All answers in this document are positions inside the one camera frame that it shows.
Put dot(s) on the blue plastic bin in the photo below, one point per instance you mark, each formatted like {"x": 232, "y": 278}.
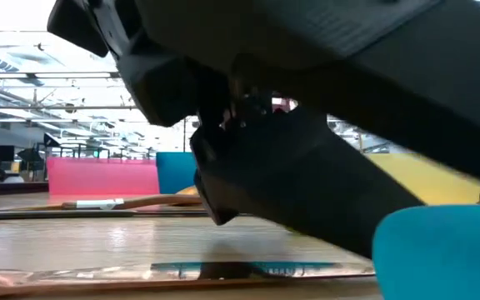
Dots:
{"x": 173, "y": 173}

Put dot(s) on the dark wooden spoon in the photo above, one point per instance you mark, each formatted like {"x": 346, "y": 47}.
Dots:
{"x": 148, "y": 201}

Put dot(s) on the red-trimmed steel box grater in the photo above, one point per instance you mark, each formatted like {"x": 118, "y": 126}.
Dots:
{"x": 278, "y": 102}

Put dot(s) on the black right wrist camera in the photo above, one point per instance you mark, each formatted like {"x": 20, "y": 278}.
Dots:
{"x": 161, "y": 83}

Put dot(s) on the pink plastic bin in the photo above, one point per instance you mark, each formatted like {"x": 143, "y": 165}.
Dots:
{"x": 98, "y": 177}

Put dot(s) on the dark low table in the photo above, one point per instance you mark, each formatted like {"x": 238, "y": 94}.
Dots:
{"x": 6, "y": 188}

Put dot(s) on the yellow plastic bin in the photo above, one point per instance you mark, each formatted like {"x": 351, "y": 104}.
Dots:
{"x": 431, "y": 183}

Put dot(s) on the blue silicone spatula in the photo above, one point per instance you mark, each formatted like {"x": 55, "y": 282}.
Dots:
{"x": 444, "y": 258}

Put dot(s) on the small gold spoon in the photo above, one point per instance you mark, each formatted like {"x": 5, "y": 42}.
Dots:
{"x": 188, "y": 191}

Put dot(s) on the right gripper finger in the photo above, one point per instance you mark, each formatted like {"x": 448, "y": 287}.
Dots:
{"x": 306, "y": 187}

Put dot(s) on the black office chair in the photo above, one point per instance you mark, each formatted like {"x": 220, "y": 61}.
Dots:
{"x": 31, "y": 160}

